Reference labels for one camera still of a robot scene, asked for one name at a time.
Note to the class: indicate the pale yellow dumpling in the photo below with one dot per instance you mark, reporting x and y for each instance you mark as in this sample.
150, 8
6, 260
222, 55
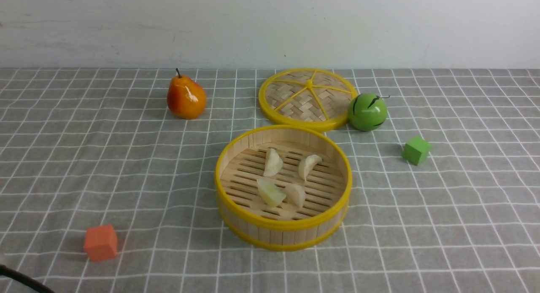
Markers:
270, 193

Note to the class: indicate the green wooden cube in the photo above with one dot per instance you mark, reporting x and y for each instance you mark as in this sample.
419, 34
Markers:
416, 150

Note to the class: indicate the green toy watermelon ball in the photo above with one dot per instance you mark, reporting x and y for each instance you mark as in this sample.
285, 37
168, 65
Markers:
367, 111

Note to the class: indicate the woven bamboo steamer lid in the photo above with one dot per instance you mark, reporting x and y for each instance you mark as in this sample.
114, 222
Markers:
309, 97

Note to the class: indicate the orange wooden cube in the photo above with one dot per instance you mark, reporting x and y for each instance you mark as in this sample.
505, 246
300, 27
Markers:
101, 243

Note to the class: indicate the orange yellow toy pear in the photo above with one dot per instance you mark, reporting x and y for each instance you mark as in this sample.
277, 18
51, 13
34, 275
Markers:
186, 99

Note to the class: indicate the bamboo steamer tray yellow rim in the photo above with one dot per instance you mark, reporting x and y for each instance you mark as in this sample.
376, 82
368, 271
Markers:
285, 227

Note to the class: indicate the white dumpling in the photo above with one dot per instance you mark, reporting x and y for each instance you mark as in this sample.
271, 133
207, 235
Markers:
295, 194
273, 163
307, 165

